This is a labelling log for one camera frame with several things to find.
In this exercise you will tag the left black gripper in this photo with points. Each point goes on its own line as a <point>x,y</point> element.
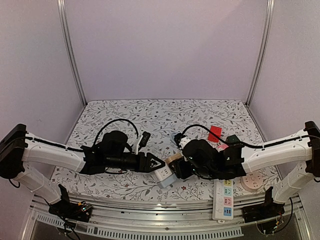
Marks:
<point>147,167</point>

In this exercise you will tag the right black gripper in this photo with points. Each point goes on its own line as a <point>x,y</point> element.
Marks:
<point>178,170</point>

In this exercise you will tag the beige cube adapter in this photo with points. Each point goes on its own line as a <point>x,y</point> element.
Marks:
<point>173,158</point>

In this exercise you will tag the white cube adapter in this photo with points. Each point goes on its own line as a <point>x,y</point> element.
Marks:
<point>162,173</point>

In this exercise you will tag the blue power strip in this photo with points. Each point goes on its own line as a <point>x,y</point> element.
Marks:
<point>167,181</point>

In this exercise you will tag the pink plug adapter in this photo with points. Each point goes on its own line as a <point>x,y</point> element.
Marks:
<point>222,147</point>

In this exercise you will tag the red cube socket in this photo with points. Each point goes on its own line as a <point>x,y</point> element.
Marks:
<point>215,134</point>

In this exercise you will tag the white long power strip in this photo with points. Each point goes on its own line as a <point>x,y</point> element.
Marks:
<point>223,200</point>

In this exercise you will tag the dark green cube socket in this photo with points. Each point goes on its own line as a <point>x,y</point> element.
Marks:
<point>232,139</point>

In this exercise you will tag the round pink socket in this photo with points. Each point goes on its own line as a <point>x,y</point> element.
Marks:
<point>252,182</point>

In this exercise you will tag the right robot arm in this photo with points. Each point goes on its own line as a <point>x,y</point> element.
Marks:
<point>239,159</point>

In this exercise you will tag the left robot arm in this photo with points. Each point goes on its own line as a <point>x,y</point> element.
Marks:
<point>19,148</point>

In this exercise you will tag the floral tablecloth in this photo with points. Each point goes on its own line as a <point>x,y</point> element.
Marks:
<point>162,119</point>

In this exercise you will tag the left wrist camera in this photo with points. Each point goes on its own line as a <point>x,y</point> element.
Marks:
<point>141,142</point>

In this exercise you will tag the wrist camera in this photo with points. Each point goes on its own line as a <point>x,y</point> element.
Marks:
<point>181,140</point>
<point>141,142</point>

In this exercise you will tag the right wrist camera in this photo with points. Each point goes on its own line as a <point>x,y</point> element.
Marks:
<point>181,140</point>

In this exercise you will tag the aluminium front rail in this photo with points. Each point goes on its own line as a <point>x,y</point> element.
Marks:
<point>118,219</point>

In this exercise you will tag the left aluminium frame post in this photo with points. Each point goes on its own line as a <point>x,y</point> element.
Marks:
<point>61,5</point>

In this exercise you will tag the aluminium frame post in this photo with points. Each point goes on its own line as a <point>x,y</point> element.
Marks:
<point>262,51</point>
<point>61,5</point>

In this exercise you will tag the right aluminium frame post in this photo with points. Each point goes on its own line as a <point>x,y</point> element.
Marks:
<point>262,51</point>

